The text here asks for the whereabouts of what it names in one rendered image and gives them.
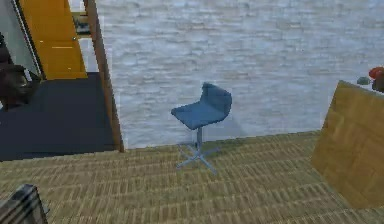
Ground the brown wooden door frame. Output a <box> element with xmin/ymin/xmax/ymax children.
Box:
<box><xmin>83</xmin><ymin>0</ymin><xmax>125</xmax><ymax>153</ymax></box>

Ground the blue swivel chair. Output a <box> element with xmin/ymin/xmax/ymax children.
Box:
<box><xmin>170</xmin><ymin>82</ymin><xmax>233</xmax><ymax>175</ymax></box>

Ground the wooden cabinet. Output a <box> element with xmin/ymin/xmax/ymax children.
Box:
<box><xmin>310</xmin><ymin>79</ymin><xmax>384</xmax><ymax>210</ymax></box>

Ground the dark brown armchair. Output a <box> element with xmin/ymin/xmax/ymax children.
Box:
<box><xmin>0</xmin><ymin>33</ymin><xmax>42</xmax><ymax>111</ymax></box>

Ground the orange room door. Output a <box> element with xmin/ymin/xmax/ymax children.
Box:
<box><xmin>18</xmin><ymin>0</ymin><xmax>89</xmax><ymax>81</ymax></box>

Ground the dark striped box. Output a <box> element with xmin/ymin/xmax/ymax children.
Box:
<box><xmin>0</xmin><ymin>183</ymin><xmax>49</xmax><ymax>224</ymax></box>

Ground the red round object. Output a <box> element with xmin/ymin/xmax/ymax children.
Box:
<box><xmin>368</xmin><ymin>66</ymin><xmax>384</xmax><ymax>80</ymax></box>

